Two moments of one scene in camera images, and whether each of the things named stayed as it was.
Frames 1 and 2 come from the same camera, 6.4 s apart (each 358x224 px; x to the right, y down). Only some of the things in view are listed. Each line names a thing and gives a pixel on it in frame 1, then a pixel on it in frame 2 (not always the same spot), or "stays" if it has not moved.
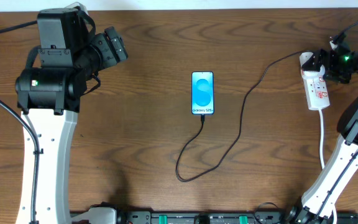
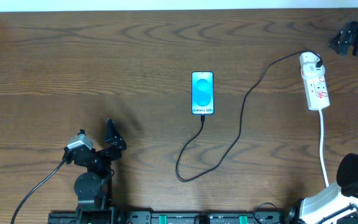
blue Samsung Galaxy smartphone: [202, 93] stays
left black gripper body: [115, 45] -> [101, 152]
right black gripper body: [322, 59] -> [356, 37]
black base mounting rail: [212, 217] stays
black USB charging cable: [239, 126] stays
